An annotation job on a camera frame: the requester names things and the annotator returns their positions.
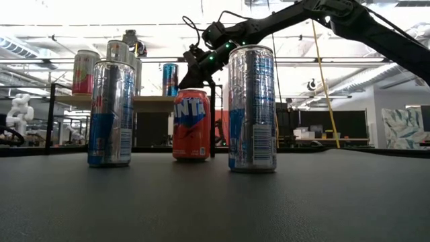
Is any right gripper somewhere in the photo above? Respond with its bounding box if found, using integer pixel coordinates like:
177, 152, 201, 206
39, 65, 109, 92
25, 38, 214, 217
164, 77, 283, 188
177, 40, 238, 90

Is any silver blue Red Bull can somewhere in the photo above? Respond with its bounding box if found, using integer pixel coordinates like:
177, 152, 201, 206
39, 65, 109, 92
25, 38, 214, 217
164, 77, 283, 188
228, 44, 277, 174
87, 60, 137, 168
162, 63, 179, 97

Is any red Fanta can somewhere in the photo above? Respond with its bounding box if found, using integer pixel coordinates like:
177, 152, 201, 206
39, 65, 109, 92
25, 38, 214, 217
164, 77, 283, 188
171, 89, 212, 163

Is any white Celsius can black lid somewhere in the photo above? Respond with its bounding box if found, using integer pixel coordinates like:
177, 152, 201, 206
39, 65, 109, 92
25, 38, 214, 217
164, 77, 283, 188
106, 40, 130, 65

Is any wooden shelf board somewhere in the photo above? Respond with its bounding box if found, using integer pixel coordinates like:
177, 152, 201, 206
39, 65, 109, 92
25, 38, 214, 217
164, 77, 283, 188
55, 95, 175, 114

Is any black shelf leg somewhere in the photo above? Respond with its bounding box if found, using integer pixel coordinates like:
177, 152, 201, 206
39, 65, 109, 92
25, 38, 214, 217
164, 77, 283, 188
45, 83, 56, 155

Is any ceiling light strip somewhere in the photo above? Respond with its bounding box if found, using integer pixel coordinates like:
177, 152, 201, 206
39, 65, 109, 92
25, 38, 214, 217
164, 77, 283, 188
275, 57, 316, 63
320, 57, 384, 63
0, 58, 75, 65
139, 57, 179, 63

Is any red background panel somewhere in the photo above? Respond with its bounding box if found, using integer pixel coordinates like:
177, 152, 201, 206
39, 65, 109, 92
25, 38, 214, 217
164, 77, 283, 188
215, 110, 230, 134

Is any background robot with green lights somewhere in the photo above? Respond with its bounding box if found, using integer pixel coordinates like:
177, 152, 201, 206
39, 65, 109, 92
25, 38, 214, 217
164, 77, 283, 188
214, 117, 230, 148

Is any white cardboard box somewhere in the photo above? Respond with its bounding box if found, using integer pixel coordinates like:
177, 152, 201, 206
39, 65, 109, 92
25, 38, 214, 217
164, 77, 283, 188
293, 126, 316, 140

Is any black background partition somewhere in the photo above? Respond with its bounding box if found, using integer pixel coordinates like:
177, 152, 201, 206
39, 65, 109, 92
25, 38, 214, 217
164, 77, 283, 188
278, 109, 369, 139

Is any yellow cable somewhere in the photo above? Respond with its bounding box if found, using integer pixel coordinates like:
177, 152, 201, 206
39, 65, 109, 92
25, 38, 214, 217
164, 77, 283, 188
310, 19, 341, 149

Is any silver ventilation duct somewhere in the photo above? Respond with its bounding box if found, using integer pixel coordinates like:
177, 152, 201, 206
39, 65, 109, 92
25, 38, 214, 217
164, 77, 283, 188
332, 62, 421, 97
0, 35, 60, 70

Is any black curved hose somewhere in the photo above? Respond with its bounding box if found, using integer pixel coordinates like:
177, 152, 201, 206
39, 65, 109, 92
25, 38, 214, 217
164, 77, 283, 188
0, 124, 30, 146

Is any abstract wall painting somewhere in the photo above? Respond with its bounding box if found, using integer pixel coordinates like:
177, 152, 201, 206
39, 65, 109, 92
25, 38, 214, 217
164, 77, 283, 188
381, 106, 430, 151

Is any black aluminium table frame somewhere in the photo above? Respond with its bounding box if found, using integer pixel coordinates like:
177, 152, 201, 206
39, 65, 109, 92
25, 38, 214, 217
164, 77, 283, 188
0, 145, 430, 159

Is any black wall monitor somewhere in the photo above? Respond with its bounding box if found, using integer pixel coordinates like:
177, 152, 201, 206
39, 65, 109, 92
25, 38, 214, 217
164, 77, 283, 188
420, 105, 430, 133

